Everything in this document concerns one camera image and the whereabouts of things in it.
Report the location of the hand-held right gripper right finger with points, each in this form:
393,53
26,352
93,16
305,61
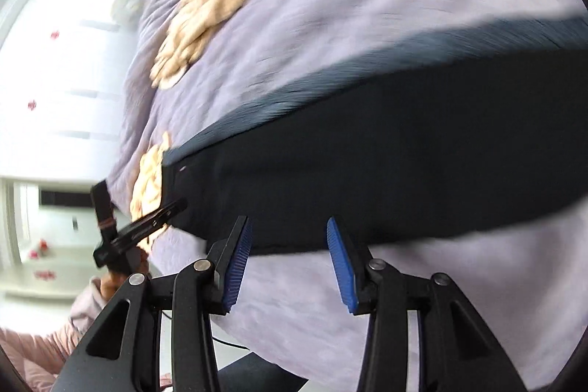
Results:
341,268

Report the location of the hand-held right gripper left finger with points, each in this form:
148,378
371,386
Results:
239,265

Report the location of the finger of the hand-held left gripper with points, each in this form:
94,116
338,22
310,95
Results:
151,221

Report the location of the black pants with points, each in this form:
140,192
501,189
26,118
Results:
367,144

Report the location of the person's left forearm pink sleeve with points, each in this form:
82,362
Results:
50,341

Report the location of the person's left hand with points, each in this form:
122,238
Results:
109,284

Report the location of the peach garment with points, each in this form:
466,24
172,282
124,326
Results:
149,176

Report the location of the dark cloth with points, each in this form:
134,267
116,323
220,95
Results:
257,373

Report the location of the window with red stickers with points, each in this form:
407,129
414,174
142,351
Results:
59,98

